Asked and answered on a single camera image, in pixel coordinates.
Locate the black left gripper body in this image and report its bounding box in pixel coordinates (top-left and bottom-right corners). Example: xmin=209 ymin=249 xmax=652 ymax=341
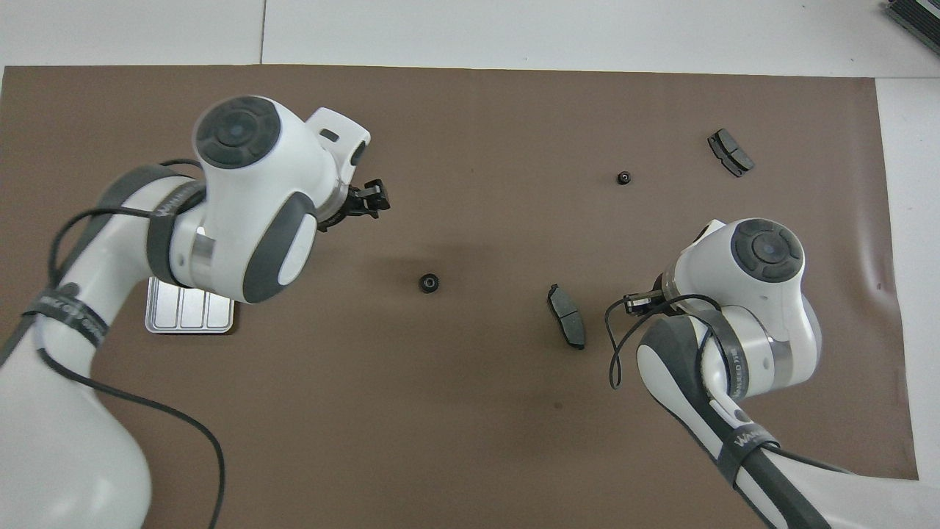
xmin=319 ymin=187 xmax=362 ymax=232

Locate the silver metal tray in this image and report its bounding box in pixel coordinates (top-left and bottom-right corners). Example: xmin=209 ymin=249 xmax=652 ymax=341
xmin=145 ymin=276 xmax=236 ymax=335

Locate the grey brake pad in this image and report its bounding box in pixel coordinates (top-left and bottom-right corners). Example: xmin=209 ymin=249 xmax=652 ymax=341
xmin=707 ymin=129 xmax=756 ymax=179
xmin=547 ymin=284 xmax=587 ymax=351

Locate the brown table mat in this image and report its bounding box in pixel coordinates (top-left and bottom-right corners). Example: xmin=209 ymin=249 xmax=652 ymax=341
xmin=0 ymin=65 xmax=923 ymax=529

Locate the dark ribbed device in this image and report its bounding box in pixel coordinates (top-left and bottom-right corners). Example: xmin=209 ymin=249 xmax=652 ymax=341
xmin=885 ymin=0 xmax=940 ymax=57

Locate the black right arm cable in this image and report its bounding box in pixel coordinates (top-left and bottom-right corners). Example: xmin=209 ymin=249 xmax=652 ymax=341
xmin=605 ymin=294 xmax=856 ymax=475

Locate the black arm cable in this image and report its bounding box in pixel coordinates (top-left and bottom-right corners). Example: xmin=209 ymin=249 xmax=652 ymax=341
xmin=46 ymin=158 xmax=225 ymax=529
xmin=605 ymin=294 xmax=856 ymax=475

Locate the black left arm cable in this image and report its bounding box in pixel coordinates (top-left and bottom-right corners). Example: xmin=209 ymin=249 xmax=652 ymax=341
xmin=46 ymin=158 xmax=225 ymax=529

